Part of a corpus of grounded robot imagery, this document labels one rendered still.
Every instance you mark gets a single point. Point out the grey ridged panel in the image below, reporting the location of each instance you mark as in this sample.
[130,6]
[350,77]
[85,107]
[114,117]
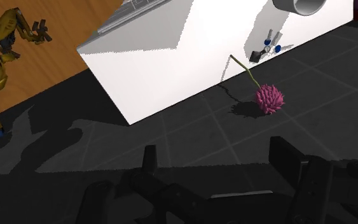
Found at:
[126,15]

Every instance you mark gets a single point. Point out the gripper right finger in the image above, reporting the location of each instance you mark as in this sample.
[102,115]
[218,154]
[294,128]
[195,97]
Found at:
[318,189]

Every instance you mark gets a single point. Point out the pink flower with green stem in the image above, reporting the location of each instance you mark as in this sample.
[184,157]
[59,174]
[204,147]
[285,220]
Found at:
[270,99]

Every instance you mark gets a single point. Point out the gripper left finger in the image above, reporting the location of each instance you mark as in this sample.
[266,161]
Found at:
[169,194]

